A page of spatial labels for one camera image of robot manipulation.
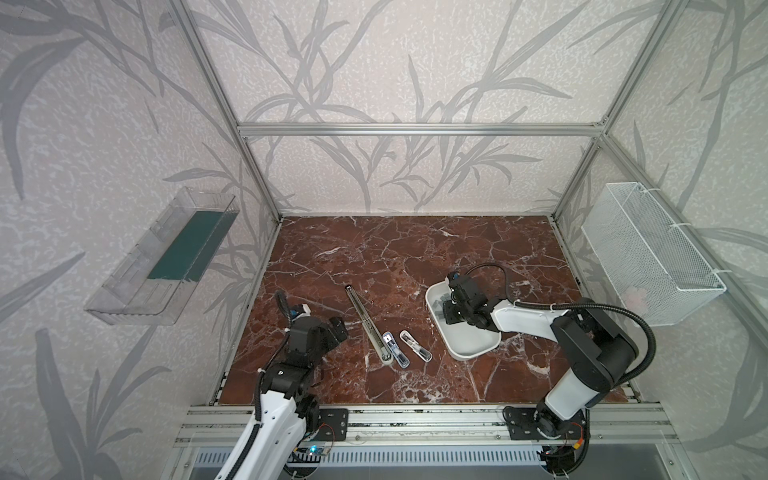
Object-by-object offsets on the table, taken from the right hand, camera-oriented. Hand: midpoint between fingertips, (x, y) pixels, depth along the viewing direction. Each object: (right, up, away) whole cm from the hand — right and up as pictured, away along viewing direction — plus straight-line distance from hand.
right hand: (446, 300), depth 95 cm
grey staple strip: (-3, -3, -7) cm, 8 cm away
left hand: (-33, -3, -11) cm, 34 cm away
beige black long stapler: (-24, -7, -6) cm, 25 cm away
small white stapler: (-10, -12, -10) cm, 18 cm away
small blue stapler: (-15, -13, -10) cm, 23 cm away
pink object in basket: (+44, +5, -22) cm, 50 cm away
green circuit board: (-34, -31, -25) cm, 53 cm away
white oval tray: (+3, -9, -11) cm, 15 cm away
